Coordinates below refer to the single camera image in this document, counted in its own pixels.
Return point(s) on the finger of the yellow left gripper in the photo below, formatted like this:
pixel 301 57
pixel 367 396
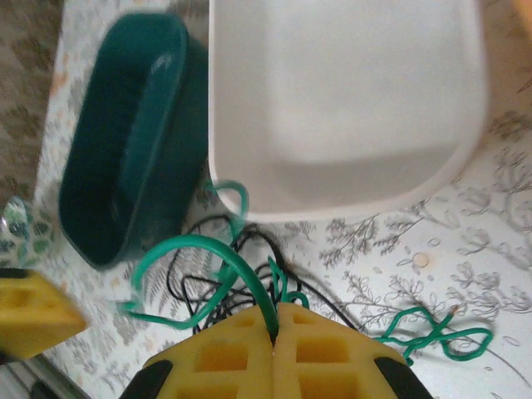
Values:
pixel 29 311

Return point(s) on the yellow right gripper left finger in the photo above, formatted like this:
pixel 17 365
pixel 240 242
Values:
pixel 216 361

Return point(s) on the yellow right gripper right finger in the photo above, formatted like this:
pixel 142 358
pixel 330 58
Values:
pixel 332 357

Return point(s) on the leaf-patterned cup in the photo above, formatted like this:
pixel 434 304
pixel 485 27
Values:
pixel 25 232

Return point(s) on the dark green plastic bin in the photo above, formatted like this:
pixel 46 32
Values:
pixel 124 124

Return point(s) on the white plastic bin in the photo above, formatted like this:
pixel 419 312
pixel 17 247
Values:
pixel 332 104

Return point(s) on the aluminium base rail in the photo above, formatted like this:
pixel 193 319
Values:
pixel 37 378

